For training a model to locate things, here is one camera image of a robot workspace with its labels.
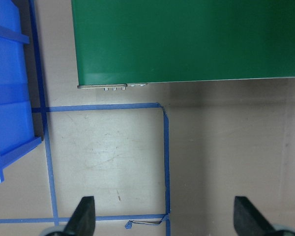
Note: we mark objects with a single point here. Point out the green conveyor belt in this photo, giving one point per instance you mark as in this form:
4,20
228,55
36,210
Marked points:
134,42

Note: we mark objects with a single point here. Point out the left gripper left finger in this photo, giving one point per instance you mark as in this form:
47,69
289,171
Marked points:
82,221

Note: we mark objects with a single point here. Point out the left blue bin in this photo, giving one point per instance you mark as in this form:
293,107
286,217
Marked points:
17,136

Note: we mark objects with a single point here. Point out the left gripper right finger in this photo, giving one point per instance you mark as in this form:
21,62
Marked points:
248,221

